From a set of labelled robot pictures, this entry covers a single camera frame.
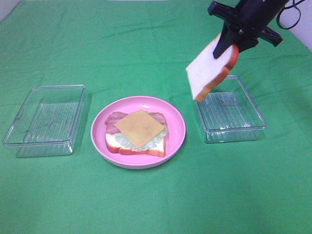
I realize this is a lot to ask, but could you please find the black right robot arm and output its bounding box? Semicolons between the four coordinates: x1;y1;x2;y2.
208;0;287;59

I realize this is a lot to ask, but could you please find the toy bread slice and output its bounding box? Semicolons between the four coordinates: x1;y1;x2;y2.
105;133;166;157
186;35;239;102

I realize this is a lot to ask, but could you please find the toy lettuce leaf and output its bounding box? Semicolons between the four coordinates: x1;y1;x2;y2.
113;124;168;152

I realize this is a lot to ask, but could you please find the left clear plastic tray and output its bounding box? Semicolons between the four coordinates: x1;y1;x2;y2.
3;85;86;157

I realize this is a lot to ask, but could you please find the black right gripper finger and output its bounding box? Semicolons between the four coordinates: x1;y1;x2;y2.
235;35;258;53
213;24;240;59

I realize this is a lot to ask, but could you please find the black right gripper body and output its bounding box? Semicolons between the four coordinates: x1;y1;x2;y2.
208;0;283;46

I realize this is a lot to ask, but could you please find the yellow toy cheese slice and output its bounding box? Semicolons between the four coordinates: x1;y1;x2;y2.
115;110;164;147

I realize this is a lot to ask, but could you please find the green tablecloth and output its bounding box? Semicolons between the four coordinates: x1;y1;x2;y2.
0;0;312;234

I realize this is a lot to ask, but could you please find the right clear plastic tray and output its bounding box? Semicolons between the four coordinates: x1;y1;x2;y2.
194;75;266;143

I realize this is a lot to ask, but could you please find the clear plastic tray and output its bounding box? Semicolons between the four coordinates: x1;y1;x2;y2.
3;85;86;157
194;75;266;143

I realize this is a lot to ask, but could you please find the toy bacon strip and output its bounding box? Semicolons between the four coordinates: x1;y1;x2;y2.
105;111;167;135

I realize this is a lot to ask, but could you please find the pink round plate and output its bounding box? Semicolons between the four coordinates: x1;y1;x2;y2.
91;96;186;169

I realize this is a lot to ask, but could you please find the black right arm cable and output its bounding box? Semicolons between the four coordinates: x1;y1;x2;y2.
276;0;305;30

